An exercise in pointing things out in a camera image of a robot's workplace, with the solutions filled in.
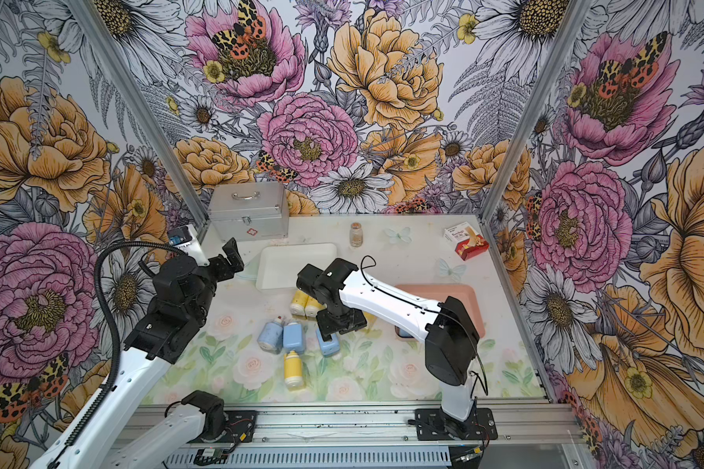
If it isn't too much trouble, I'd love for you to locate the blue pencil sharpener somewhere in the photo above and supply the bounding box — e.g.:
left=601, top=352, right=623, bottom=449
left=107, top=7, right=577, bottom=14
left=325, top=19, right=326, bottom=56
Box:
left=257, top=317, right=285, bottom=355
left=395, top=326, right=414, bottom=339
left=283, top=322, right=305, bottom=355
left=316, top=329, right=340, bottom=357

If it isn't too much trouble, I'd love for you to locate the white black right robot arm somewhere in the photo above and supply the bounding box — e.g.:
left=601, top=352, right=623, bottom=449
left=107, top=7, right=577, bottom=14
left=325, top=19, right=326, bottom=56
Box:
left=296, top=258, right=488, bottom=440

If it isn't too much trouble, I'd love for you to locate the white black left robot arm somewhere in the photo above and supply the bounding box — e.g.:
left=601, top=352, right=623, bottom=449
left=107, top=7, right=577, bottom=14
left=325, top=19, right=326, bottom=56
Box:
left=33, top=240, right=244, bottom=468

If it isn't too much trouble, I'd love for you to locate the yellow pencil sharpener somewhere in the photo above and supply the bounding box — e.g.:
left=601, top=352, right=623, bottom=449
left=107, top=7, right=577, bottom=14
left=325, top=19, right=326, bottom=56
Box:
left=289, top=290, right=309, bottom=318
left=364, top=312, right=377, bottom=330
left=304, top=296, right=326, bottom=320
left=284, top=350, right=304, bottom=390

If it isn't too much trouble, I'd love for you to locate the red white small box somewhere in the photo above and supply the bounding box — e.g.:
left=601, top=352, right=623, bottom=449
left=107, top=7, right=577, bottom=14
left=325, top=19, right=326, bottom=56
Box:
left=444, top=222, right=489, bottom=261

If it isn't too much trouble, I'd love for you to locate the white plastic tray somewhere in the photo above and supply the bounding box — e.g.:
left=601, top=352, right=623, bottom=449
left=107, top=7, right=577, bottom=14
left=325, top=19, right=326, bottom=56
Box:
left=255, top=243, right=338, bottom=291

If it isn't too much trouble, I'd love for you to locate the silver metal case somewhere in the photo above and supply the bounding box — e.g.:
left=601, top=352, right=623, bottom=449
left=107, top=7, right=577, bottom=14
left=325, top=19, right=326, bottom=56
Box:
left=208, top=182, right=289, bottom=242

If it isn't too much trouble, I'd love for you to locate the small glass bottle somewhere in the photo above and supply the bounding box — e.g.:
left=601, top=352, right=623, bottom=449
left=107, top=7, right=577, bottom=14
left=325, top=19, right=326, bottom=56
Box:
left=349, top=222, right=364, bottom=248

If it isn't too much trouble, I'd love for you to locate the pink plastic tray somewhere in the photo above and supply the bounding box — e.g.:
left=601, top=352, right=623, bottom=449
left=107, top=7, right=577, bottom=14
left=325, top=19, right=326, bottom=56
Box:
left=396, top=283, right=485, bottom=338

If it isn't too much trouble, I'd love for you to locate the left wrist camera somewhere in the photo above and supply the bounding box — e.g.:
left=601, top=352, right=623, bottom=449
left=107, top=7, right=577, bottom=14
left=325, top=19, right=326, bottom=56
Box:
left=167, top=224, right=208, bottom=266

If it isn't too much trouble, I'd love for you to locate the aluminium rail frame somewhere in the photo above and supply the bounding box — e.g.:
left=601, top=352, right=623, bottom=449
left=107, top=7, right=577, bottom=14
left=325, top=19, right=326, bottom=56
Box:
left=110, top=397, right=594, bottom=469

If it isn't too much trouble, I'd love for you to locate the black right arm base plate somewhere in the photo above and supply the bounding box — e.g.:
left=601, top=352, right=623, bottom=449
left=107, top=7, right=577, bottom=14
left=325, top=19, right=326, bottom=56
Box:
left=407, top=406, right=499, bottom=443

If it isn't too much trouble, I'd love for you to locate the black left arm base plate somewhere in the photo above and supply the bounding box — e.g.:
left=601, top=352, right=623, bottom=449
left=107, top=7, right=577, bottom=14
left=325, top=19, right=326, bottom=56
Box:
left=190, top=410, right=257, bottom=444

